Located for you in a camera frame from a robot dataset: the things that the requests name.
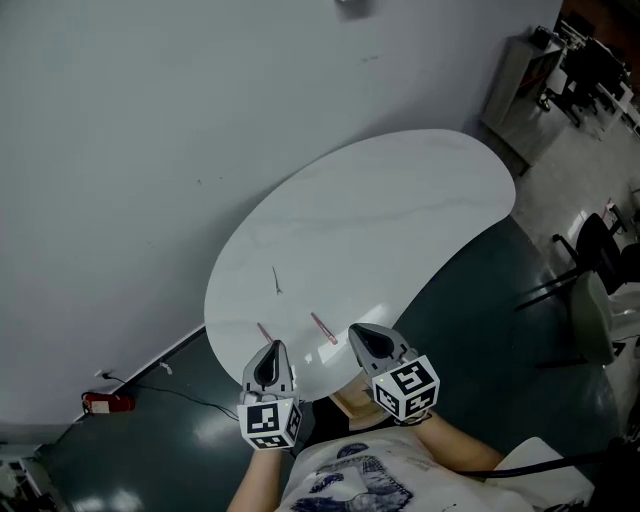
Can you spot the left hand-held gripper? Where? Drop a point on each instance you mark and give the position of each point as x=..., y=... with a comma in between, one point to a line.
x=262, y=420

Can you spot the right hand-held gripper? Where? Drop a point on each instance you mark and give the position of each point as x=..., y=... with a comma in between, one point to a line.
x=405, y=385

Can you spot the thin grey metal pin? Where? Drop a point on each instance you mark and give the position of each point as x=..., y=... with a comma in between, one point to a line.
x=276, y=282

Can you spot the person's right forearm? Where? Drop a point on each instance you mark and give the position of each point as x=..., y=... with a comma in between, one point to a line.
x=460, y=450

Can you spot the person's left forearm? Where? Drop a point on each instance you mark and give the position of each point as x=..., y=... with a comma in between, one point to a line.
x=260, y=480

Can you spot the white curved table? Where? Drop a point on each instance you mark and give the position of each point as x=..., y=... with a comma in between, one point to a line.
x=375, y=215

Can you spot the person's black trousers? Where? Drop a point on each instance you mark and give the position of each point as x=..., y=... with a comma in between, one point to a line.
x=327, y=420

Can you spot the white printed t-shirt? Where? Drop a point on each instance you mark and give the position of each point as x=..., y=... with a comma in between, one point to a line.
x=380, y=475

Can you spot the red fire extinguisher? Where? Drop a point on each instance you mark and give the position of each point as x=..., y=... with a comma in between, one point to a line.
x=107, y=402

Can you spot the grey-green chair with black legs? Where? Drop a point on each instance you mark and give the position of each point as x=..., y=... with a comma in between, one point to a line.
x=590, y=320

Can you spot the black office chair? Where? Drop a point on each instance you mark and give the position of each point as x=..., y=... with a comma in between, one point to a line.
x=597, y=245

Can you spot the grey shelf unit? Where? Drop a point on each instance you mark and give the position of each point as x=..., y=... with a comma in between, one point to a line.
x=515, y=100

